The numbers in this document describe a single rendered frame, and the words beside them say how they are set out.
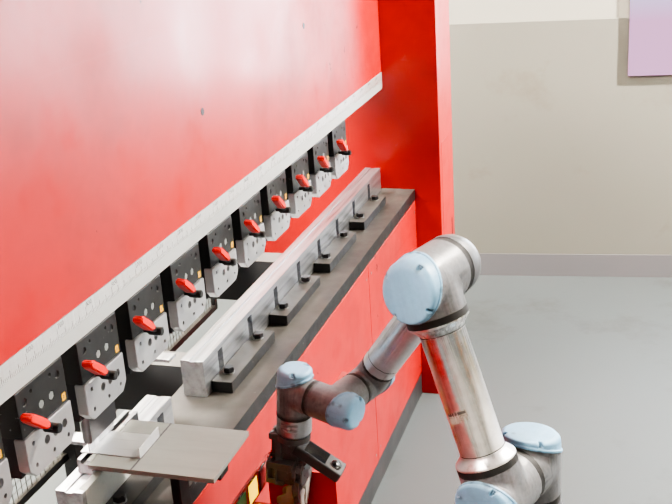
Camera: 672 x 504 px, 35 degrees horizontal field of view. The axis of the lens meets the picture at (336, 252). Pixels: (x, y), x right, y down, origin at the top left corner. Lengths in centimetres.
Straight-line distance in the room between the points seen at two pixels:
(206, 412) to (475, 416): 79
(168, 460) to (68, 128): 65
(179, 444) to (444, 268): 65
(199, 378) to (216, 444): 46
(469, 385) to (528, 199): 356
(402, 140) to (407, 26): 43
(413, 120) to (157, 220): 190
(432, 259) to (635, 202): 363
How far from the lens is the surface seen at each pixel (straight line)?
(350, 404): 210
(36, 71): 185
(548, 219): 544
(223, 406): 251
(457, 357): 189
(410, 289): 184
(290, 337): 282
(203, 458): 207
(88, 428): 212
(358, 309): 333
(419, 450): 398
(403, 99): 396
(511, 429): 209
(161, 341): 227
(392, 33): 392
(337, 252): 332
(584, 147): 534
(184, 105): 235
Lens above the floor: 204
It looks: 20 degrees down
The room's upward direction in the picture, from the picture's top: 4 degrees counter-clockwise
